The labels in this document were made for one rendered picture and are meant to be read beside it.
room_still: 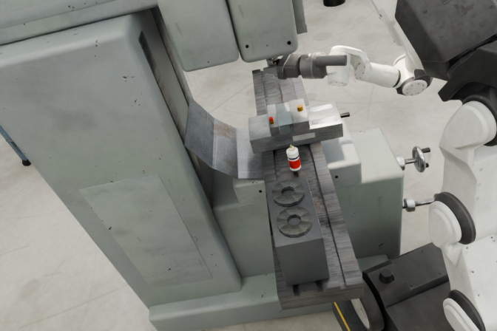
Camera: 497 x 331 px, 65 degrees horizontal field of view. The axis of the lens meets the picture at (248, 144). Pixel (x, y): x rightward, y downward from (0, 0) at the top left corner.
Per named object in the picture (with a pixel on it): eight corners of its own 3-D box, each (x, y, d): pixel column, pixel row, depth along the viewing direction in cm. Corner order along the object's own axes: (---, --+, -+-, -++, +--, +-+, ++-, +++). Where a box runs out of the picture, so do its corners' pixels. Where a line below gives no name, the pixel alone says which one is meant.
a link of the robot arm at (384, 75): (357, 68, 136) (402, 79, 142) (363, 91, 131) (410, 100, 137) (375, 46, 128) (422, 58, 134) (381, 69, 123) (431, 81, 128)
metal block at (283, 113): (291, 114, 153) (288, 101, 149) (292, 123, 148) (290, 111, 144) (277, 117, 153) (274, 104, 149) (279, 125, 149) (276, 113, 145)
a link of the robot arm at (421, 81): (427, 63, 138) (431, 14, 120) (438, 91, 131) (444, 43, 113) (393, 71, 141) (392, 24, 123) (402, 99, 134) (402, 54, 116)
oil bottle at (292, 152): (299, 162, 142) (296, 140, 135) (302, 170, 139) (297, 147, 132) (289, 164, 143) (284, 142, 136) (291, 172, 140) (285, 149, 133)
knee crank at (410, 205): (450, 196, 171) (452, 187, 167) (456, 206, 166) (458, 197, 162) (399, 205, 173) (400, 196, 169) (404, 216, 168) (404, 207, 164)
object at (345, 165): (342, 130, 181) (340, 109, 173) (363, 184, 154) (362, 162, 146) (237, 151, 186) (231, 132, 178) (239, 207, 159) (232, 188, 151)
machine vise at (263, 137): (336, 114, 159) (333, 91, 152) (344, 137, 147) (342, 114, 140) (251, 130, 163) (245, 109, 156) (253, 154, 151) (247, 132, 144)
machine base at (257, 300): (362, 207, 235) (361, 185, 223) (396, 301, 189) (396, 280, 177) (171, 241, 248) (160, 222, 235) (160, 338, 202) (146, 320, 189)
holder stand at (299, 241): (313, 216, 123) (305, 171, 110) (330, 278, 106) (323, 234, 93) (276, 223, 124) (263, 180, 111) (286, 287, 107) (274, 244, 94)
